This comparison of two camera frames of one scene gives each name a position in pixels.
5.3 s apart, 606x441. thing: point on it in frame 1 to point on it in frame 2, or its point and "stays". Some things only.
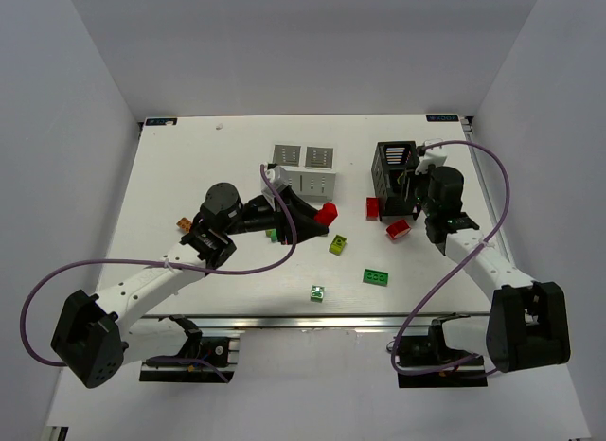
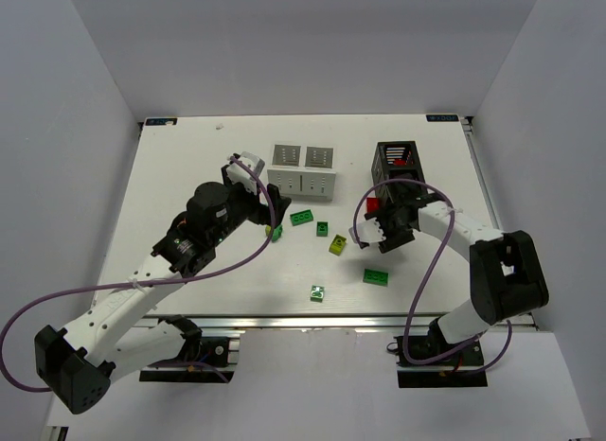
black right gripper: x=409 y=190 to x=395 y=230
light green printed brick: x=317 y=292 stays
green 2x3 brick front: x=375 y=277 stays
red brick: x=372 y=207 stays
